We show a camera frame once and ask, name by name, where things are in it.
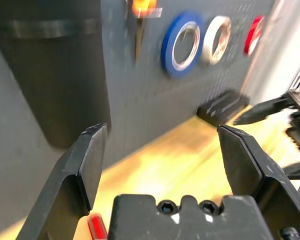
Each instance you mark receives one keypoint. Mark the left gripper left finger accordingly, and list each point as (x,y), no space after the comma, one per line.
(75,180)

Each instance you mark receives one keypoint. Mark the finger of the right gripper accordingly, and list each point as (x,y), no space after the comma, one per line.
(262,111)
(298,171)

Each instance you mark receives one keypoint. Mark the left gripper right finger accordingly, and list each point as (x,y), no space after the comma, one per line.
(255,170)

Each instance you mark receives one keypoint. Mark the white tape roll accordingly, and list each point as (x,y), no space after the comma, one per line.
(210,37)

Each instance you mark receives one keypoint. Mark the orange black pliers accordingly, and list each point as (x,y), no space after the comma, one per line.
(142,5)

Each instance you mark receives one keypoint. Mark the grey perforated pegboard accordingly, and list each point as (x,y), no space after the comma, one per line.
(140,100)

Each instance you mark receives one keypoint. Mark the black plastic tool case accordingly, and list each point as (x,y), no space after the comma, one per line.
(222,107)

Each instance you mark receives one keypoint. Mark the white rounded appliance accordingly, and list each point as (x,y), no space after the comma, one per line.
(277,50)

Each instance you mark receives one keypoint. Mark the red tape roll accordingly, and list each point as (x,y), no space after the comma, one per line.
(251,37)

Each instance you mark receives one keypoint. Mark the black plastic tool cup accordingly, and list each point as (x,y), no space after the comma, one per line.
(52,75)

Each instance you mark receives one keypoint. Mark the blue tape roll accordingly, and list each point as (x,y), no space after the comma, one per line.
(167,55)

